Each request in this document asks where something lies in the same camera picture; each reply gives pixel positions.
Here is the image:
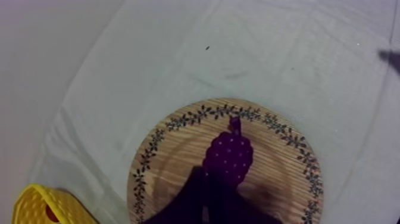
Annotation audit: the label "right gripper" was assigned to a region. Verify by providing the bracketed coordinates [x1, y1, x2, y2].
[377, 49, 400, 76]

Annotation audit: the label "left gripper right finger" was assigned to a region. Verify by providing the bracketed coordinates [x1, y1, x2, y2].
[206, 176, 285, 224]

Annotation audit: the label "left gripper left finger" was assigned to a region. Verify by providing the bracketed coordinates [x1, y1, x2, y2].
[144, 166, 208, 224]

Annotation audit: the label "purple toy grapes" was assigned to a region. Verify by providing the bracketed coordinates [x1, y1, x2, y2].
[202, 116, 255, 189]

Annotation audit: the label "round wooden board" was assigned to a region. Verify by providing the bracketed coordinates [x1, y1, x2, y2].
[126, 98, 325, 224]

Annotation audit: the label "yellow plastic basket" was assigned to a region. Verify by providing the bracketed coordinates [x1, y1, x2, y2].
[11, 183, 101, 224]

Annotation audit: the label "small red fruit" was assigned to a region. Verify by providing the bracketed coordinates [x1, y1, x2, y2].
[45, 204, 61, 223]

